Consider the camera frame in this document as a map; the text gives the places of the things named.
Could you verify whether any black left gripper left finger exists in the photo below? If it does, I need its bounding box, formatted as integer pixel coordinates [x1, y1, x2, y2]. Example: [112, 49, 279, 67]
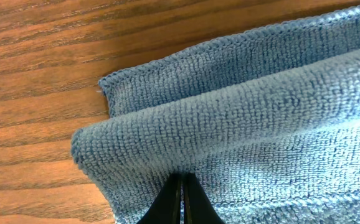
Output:
[137, 174, 182, 224]

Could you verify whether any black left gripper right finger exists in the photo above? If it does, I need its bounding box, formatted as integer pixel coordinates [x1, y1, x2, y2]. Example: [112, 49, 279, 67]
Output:
[183, 173, 224, 224]

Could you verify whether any blue microfiber cloth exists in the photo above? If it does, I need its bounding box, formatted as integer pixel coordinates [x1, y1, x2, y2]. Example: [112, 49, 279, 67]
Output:
[71, 6, 360, 223]

